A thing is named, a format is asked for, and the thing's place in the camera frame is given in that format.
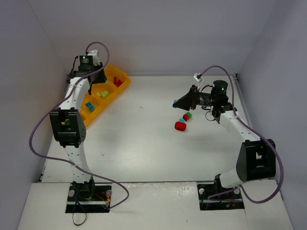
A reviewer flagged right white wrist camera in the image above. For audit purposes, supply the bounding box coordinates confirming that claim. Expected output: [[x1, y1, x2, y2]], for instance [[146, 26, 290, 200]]
[[193, 73, 203, 83]]

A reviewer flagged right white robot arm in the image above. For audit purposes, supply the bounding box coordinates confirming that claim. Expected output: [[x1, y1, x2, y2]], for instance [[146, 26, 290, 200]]
[[173, 80, 276, 188]]

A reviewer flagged red arch lego piece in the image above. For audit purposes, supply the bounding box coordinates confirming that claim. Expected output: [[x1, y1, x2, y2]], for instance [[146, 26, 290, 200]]
[[113, 77, 123, 87]]

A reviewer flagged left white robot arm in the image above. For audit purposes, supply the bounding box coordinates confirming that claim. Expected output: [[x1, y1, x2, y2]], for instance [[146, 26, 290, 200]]
[[49, 50, 106, 196]]

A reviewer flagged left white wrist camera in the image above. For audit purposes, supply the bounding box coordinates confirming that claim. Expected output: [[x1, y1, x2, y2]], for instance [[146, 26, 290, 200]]
[[87, 50, 100, 66]]

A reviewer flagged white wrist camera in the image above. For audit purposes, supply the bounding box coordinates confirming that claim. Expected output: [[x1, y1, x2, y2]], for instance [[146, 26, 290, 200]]
[[193, 73, 203, 83], [87, 50, 100, 66]]

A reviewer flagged red and green brick stack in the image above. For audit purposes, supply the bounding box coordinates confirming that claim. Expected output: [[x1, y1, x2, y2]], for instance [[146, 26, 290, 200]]
[[182, 112, 192, 121]]

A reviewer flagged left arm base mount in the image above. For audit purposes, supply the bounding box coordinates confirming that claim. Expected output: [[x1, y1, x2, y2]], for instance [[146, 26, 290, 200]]
[[65, 184, 112, 214]]

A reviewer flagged large red rounded lego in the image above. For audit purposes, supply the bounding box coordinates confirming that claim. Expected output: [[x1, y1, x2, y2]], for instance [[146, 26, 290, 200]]
[[174, 121, 187, 132]]

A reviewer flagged light blue lego brick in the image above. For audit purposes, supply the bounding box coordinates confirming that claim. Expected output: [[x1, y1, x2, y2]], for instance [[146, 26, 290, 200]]
[[85, 102, 95, 112]]

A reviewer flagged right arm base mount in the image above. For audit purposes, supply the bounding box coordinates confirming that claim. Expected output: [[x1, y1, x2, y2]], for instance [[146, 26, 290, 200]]
[[197, 183, 245, 211]]

